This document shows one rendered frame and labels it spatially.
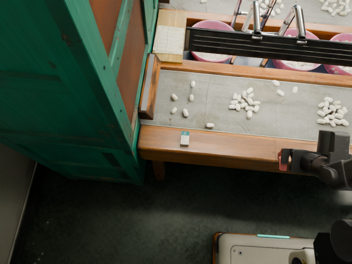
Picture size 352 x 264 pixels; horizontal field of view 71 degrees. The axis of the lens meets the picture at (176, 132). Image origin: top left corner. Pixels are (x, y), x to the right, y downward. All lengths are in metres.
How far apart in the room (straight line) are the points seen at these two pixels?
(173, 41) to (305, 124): 0.74
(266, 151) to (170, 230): 0.91
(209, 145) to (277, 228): 1.01
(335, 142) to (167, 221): 1.29
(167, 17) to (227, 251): 1.29
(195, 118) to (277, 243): 0.86
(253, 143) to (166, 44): 0.63
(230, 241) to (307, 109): 0.80
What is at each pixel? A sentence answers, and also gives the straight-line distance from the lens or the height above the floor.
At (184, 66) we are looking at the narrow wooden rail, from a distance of 1.22.
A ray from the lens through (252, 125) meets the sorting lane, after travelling 1.16.
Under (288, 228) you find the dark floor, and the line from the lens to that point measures 1.92.
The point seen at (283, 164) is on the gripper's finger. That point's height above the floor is 1.05.
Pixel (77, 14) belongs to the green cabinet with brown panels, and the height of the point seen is 1.47.
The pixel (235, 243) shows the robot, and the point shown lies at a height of 0.28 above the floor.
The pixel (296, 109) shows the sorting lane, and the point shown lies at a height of 0.74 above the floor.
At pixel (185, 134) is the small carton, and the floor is 0.79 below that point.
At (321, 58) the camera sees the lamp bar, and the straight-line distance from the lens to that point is 1.02.
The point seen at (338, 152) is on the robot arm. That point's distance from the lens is 0.68.
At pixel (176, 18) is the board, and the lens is 1.41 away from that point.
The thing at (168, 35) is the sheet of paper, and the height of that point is 0.78.
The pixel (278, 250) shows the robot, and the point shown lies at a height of 0.28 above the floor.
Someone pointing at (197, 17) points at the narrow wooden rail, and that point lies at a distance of 1.44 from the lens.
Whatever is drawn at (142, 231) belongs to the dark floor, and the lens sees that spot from 1.75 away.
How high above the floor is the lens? 1.74
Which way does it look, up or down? 68 degrees down
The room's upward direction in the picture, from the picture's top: 5 degrees clockwise
